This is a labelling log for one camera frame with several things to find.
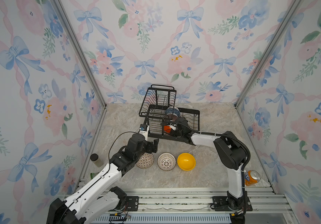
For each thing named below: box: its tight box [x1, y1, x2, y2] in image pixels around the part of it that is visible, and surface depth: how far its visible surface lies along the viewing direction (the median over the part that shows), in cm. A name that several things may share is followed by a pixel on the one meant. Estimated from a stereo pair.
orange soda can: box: [244, 169, 262, 187], surface depth 75 cm
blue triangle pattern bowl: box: [164, 105, 181, 118], surface depth 112 cm
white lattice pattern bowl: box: [157, 152, 177, 172], surface depth 88 cm
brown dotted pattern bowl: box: [135, 152, 155, 169], surface depth 90 cm
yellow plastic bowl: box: [176, 152, 196, 172], surface depth 87 cm
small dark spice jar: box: [90, 153, 105, 168], surface depth 82 cm
